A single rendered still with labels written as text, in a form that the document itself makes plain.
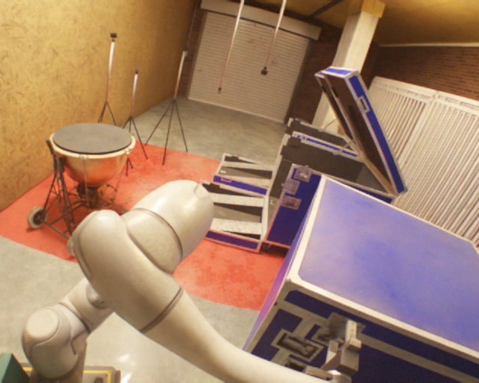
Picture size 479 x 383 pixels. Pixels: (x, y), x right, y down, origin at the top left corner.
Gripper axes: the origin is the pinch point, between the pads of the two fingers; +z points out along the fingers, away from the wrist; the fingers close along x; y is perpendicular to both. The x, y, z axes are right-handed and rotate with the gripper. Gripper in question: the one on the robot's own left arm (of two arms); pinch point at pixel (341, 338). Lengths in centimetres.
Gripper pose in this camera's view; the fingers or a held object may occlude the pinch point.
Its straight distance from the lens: 85.5
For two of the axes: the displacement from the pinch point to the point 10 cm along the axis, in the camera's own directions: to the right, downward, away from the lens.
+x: 2.5, -8.6, -4.4
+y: 8.9, 3.9, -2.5
